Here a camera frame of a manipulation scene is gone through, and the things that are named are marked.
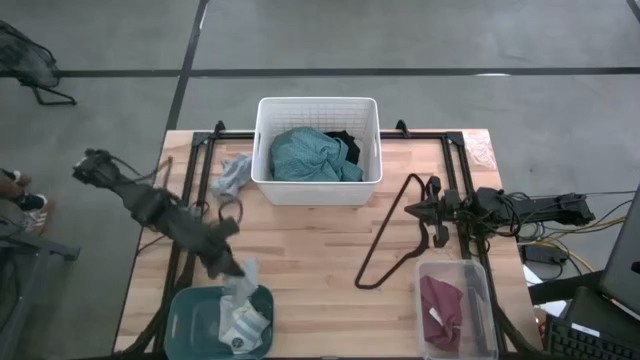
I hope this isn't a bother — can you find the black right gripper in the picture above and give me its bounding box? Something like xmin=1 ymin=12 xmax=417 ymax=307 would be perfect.
xmin=404 ymin=175 xmax=469 ymax=249

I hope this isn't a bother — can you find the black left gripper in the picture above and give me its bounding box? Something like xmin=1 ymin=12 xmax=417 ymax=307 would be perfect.
xmin=192 ymin=218 xmax=247 ymax=281

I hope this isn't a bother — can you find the plain white sock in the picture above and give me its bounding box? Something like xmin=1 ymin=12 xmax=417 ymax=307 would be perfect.
xmin=221 ymin=294 xmax=254 ymax=326
xmin=222 ymin=257 xmax=262 ymax=302

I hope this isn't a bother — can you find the white blue striped sock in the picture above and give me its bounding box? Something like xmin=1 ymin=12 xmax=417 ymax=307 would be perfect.
xmin=218 ymin=305 xmax=272 ymax=354

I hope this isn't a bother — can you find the black cloth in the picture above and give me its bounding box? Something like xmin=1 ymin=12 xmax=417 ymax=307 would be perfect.
xmin=323 ymin=129 xmax=362 ymax=166

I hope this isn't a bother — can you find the maroon cloth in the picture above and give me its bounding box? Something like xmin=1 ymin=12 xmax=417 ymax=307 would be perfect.
xmin=418 ymin=274 xmax=465 ymax=352

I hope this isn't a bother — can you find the teal floral patterned cloth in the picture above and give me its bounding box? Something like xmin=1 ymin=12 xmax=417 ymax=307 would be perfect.
xmin=269 ymin=126 xmax=365 ymax=183

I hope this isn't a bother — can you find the teal plastic bin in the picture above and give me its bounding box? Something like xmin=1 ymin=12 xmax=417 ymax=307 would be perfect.
xmin=163 ymin=283 xmax=275 ymax=360

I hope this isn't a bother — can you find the clear plastic bag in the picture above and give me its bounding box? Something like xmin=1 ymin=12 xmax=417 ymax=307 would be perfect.
xmin=463 ymin=132 xmax=498 ymax=171

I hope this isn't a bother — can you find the grey cloth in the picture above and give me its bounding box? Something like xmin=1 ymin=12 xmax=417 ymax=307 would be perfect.
xmin=210 ymin=152 xmax=253 ymax=201

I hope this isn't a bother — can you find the white perforated plastic basket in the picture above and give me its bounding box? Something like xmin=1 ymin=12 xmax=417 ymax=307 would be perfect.
xmin=250 ymin=96 xmax=384 ymax=207

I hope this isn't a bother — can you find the black power adapter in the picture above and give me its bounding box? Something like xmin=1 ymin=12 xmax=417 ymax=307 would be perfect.
xmin=522 ymin=242 xmax=569 ymax=267

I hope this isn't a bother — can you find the clear plastic bin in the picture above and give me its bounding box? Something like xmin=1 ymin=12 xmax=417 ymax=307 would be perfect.
xmin=413 ymin=258 xmax=500 ymax=360

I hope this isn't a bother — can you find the black box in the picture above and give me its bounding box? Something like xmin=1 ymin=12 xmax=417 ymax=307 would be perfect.
xmin=528 ymin=269 xmax=607 ymax=307

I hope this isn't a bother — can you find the grey metal stand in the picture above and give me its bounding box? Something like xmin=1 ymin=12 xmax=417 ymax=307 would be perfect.
xmin=0 ymin=199 xmax=82 ymax=346

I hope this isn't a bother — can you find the grey laptop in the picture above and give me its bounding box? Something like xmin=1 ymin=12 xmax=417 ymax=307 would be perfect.
xmin=598 ymin=183 xmax=640 ymax=321

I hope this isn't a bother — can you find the person's foot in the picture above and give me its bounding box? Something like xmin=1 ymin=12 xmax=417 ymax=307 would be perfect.
xmin=0 ymin=168 xmax=50 ymax=234

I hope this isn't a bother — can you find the black keyboard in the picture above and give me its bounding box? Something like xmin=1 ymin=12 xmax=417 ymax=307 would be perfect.
xmin=543 ymin=314 xmax=640 ymax=360

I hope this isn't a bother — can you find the black mesh chair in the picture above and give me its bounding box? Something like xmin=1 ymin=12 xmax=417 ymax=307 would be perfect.
xmin=0 ymin=19 xmax=78 ymax=107

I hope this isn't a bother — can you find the black table frame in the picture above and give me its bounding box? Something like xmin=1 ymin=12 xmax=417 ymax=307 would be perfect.
xmin=149 ymin=119 xmax=507 ymax=360

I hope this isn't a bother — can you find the black cable loop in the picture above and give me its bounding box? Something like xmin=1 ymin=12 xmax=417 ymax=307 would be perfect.
xmin=217 ymin=196 xmax=245 ymax=225

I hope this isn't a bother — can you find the yellow cable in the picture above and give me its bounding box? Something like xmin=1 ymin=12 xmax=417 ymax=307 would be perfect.
xmin=519 ymin=214 xmax=627 ymax=274

